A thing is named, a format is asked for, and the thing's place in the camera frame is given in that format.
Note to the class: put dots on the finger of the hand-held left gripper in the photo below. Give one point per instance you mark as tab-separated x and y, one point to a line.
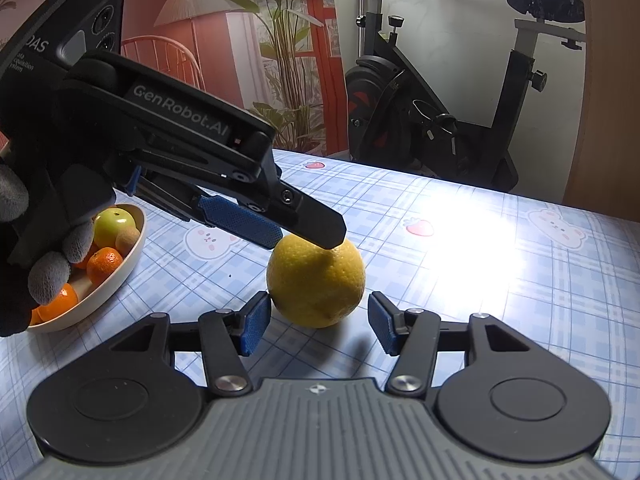
240	222
315	225

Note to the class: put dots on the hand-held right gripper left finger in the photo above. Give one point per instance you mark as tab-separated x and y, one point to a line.
255	326

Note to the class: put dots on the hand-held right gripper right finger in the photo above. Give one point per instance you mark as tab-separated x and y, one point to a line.
382	326

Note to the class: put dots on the yellow lemon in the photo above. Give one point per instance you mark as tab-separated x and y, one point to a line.
315	285

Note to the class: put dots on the orange tangerine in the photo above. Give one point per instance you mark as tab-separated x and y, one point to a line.
86	261
105	266
34	317
60	305

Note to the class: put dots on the beige bowl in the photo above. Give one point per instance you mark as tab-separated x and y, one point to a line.
107	292

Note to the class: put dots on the person's left hand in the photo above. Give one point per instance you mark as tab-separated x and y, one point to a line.
50	275

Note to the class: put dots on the blue checked tablecloth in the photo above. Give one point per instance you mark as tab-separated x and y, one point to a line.
450	260

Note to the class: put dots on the brown kiwi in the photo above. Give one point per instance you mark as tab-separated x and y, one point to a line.
128	240

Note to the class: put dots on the green apple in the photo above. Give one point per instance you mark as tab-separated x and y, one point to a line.
112	227

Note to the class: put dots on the black exercise bike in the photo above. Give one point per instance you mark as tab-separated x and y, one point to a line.
380	105

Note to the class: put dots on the brown wooden door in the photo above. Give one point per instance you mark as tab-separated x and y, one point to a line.
610	110

